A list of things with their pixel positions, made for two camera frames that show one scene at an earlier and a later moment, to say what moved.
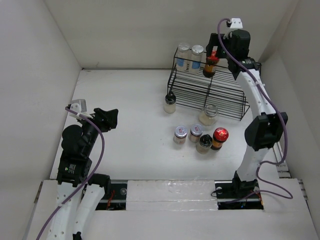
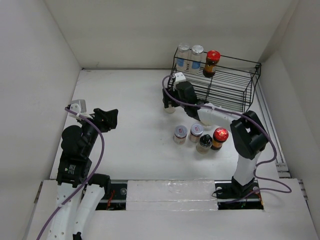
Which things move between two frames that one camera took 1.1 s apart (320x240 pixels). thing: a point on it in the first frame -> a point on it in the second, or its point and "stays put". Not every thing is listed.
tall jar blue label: (183, 57) stays put
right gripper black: (214, 41) -> (165, 98)
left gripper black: (109, 117) stays put
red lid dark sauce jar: (211, 62) stays put
